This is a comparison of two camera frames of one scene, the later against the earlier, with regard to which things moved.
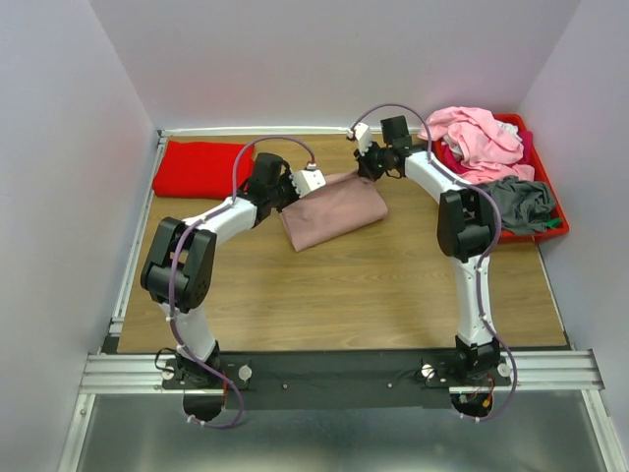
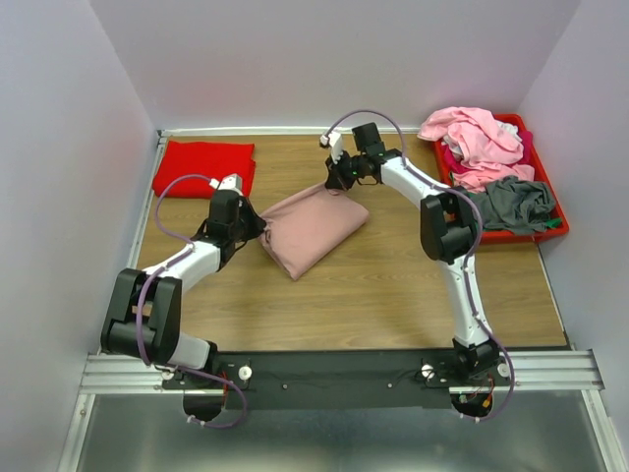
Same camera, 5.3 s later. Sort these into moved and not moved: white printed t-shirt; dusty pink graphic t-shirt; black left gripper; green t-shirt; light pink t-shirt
Moved: dusty pink graphic t-shirt; black left gripper
Not moved: green t-shirt; light pink t-shirt; white printed t-shirt
